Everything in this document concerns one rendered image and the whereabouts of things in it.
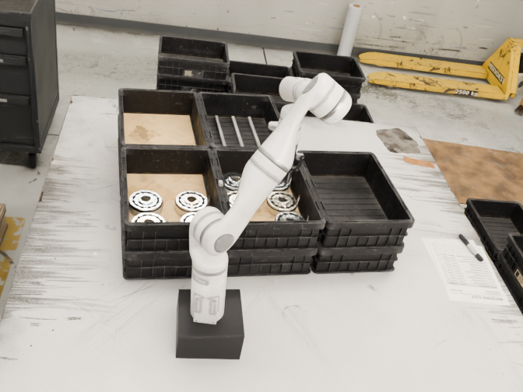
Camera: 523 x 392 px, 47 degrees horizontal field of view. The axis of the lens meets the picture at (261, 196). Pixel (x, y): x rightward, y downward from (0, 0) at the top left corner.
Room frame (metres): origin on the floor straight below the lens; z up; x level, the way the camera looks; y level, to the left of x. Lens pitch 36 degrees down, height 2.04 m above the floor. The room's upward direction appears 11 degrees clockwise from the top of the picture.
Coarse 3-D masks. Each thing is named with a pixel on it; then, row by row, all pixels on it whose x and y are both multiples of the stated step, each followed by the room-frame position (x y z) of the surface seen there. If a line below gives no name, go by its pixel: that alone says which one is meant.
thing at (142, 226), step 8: (208, 152) 1.69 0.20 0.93; (216, 176) 1.57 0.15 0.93; (216, 184) 1.52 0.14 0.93; (224, 208) 1.41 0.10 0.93; (128, 216) 1.29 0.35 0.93; (128, 224) 1.26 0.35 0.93; (136, 224) 1.27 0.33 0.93; (144, 224) 1.27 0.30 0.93; (152, 224) 1.28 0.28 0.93; (160, 224) 1.29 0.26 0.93; (168, 224) 1.29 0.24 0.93; (176, 224) 1.30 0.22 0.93; (184, 224) 1.31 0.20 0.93
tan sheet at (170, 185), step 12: (132, 180) 1.59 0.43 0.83; (144, 180) 1.60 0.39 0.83; (156, 180) 1.62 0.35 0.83; (168, 180) 1.63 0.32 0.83; (180, 180) 1.64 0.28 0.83; (192, 180) 1.66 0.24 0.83; (132, 192) 1.53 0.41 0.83; (156, 192) 1.55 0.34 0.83; (168, 192) 1.57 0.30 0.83; (180, 192) 1.58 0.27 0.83; (204, 192) 1.60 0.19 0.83; (168, 204) 1.51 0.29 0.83; (132, 216) 1.41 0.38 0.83; (168, 216) 1.44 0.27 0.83; (180, 216) 1.46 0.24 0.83
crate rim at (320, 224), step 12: (216, 156) 1.68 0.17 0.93; (216, 168) 1.61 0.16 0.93; (300, 168) 1.71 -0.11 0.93; (312, 192) 1.59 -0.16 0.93; (324, 216) 1.47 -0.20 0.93; (252, 228) 1.37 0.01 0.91; (264, 228) 1.38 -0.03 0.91; (276, 228) 1.39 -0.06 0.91; (288, 228) 1.40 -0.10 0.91; (300, 228) 1.42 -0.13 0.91; (312, 228) 1.43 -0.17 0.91
